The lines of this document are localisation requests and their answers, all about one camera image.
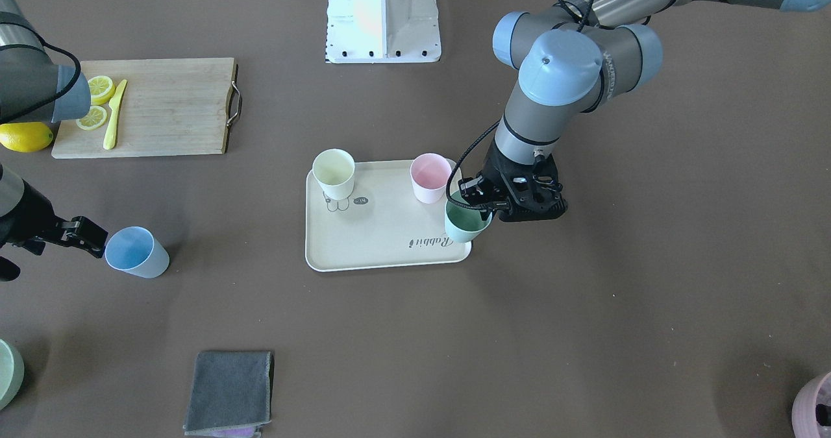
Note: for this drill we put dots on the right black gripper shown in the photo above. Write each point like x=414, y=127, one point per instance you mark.
x=26, y=219

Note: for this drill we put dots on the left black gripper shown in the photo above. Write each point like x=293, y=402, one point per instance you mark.
x=497, y=168

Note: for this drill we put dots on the mint green cup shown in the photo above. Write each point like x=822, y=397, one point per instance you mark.
x=462, y=225

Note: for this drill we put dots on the pink cup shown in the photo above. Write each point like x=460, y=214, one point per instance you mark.
x=429, y=173

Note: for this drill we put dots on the light blue cup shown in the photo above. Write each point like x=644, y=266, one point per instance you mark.
x=134, y=250

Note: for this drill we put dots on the cream white cup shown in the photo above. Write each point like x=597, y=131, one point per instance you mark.
x=334, y=171

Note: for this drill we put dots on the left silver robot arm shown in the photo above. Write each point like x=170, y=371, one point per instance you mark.
x=570, y=59

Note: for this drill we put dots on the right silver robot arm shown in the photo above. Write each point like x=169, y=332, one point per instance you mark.
x=34, y=88

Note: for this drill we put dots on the cream rectangular tray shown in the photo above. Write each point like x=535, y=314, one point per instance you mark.
x=382, y=223

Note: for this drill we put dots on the mint green bowl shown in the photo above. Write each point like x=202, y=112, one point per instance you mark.
x=12, y=372

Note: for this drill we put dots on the whole yellow lemon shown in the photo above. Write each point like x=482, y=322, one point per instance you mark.
x=26, y=137

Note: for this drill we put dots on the yellow plastic knife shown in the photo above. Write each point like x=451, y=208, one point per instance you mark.
x=109, y=141

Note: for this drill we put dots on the lemon half slice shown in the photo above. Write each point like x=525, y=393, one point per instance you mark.
x=101, y=88
x=96, y=117

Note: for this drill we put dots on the wooden cutting board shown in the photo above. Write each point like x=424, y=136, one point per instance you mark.
x=170, y=107

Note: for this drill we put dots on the grey folded cloth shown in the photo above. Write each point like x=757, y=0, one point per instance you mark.
x=231, y=394

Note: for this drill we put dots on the pink mixing bowl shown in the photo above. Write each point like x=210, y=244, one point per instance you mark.
x=810, y=411

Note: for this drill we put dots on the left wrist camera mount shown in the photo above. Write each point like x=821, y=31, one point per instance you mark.
x=533, y=197

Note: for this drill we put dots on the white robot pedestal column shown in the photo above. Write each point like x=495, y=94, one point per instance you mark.
x=382, y=32

